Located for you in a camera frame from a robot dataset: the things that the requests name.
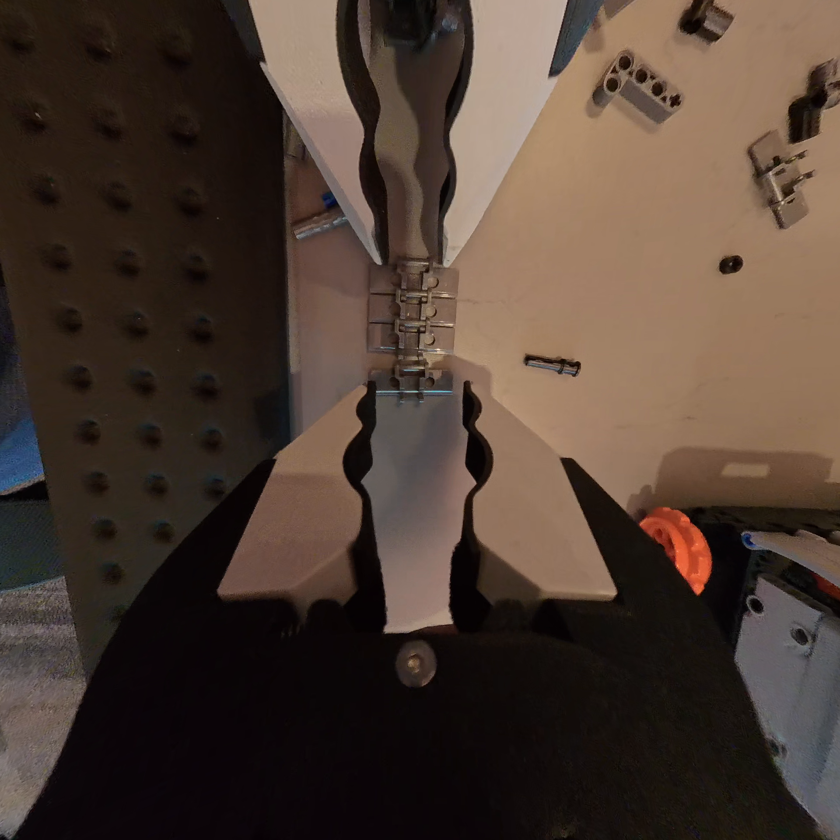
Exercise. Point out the person's leg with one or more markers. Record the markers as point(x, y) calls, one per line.
point(16, 446)

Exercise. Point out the grey tube connector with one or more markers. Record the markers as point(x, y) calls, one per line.
point(318, 224)

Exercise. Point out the grey tube with black axle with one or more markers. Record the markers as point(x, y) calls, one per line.
point(296, 149)

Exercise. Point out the black and grey connector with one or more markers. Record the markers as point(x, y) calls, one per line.
point(814, 105)

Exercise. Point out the grey plate with clips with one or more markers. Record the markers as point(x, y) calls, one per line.
point(781, 177)

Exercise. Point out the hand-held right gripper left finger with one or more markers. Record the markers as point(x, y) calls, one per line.
point(295, 525)

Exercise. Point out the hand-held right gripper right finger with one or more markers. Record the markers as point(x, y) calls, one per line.
point(544, 525)

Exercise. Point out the small black pin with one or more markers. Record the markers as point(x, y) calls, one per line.
point(551, 365)

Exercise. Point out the black round connector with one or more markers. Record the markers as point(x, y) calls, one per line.
point(705, 18)

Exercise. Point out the grey clip plate assembly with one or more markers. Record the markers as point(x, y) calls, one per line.
point(413, 308)

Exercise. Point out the black dimpled foam pad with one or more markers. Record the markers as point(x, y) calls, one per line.
point(131, 328)

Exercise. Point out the grey perforated beam assembly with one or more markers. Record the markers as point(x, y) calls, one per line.
point(640, 85)

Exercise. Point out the black toy car orange wheels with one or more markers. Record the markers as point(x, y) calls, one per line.
point(676, 544)

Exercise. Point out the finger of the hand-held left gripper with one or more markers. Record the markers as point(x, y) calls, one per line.
point(308, 79)
point(505, 98)

